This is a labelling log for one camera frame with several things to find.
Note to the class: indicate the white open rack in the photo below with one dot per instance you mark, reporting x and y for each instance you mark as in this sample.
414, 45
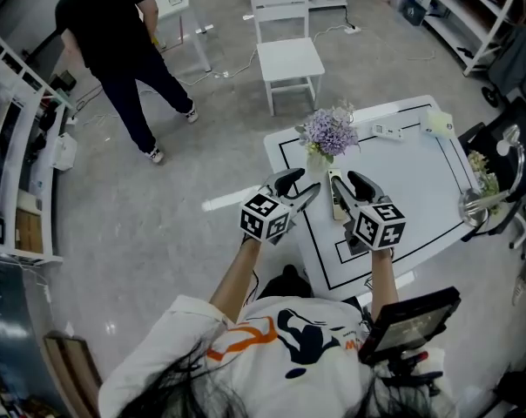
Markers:
472, 11

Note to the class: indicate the dark fabric cart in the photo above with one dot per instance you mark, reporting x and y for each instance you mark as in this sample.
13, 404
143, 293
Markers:
513, 63

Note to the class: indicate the white power strip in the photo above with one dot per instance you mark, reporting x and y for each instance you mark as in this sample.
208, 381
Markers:
352, 29

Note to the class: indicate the black office chair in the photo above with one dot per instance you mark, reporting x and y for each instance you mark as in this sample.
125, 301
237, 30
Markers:
520, 120

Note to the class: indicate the person's white printed shirt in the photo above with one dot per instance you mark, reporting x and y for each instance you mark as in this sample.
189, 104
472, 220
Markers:
245, 364

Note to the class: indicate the person's right forearm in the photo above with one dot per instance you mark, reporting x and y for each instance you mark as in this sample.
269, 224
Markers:
382, 281

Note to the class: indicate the clear glass vase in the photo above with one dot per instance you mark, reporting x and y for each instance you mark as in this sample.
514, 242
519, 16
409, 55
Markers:
318, 163

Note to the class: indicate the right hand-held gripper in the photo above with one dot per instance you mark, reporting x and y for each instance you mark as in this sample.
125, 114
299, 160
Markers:
379, 225

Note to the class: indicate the person's black trouser leg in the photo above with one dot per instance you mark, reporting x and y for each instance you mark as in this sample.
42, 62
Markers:
287, 283

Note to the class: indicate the white shelf unit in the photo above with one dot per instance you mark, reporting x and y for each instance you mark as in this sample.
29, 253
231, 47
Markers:
23, 155

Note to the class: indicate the person's left forearm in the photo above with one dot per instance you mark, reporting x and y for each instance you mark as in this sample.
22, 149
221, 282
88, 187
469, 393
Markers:
239, 277

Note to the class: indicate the purple flowers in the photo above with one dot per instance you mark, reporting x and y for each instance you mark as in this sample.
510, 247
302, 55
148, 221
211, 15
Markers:
332, 132

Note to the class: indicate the black chest-mounted tablet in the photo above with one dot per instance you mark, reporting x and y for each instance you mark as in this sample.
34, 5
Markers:
409, 327

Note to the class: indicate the brown wooden chair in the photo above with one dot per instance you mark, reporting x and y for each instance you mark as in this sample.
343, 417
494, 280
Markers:
73, 372

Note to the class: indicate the white box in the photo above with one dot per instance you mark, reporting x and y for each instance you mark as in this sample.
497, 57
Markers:
65, 151

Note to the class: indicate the blue storage bin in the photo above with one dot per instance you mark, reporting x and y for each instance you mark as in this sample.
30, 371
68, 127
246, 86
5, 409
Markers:
414, 12

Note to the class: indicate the silver desk lamp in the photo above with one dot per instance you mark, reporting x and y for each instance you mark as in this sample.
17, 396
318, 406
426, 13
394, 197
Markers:
474, 205

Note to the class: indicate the white wooden chair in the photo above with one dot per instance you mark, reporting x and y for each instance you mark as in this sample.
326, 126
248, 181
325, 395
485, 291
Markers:
289, 59

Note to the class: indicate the pale cream flowers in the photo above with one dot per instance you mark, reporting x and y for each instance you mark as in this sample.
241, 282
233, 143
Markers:
485, 177

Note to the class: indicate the white small desk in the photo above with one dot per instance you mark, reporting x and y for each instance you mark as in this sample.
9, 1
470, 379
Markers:
189, 15

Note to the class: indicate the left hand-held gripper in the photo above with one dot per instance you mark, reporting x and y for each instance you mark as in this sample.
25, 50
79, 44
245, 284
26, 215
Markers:
263, 218

